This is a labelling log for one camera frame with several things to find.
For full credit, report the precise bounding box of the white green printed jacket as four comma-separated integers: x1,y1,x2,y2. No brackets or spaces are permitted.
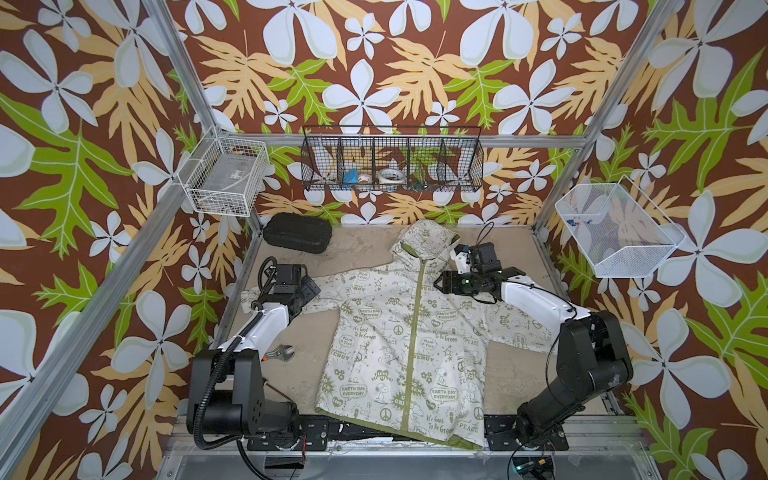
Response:
239,218,562,451

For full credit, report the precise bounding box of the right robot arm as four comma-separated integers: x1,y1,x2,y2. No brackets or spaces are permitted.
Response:
433,267,633,447

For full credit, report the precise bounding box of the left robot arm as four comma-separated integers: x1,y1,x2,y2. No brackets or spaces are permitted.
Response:
186,257,320,450

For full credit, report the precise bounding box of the black zippered case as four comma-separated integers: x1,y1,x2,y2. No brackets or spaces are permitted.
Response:
263,212,333,254

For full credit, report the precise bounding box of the blue object in basket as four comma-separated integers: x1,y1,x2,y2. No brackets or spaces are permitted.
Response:
342,169,359,185

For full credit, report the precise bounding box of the white mesh basket right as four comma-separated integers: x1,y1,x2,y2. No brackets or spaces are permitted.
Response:
555,176,687,279

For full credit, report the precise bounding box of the white tape roll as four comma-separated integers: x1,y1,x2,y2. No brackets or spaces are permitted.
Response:
377,168,407,185

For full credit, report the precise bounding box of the small green circuit board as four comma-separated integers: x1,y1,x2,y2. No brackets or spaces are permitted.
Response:
507,458,554,480

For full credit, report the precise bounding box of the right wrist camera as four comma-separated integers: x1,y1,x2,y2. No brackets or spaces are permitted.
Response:
451,242,502,275

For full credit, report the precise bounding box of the orange handled wrench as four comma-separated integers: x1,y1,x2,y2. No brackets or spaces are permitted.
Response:
262,344,295,362

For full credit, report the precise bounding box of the white wire basket left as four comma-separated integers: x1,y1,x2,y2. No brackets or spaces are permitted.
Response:
179,136,271,218

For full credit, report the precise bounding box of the black wire basket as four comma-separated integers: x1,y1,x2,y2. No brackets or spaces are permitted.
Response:
300,125,484,192

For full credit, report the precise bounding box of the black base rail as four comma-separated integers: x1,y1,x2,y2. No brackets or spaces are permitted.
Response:
245,413,570,452

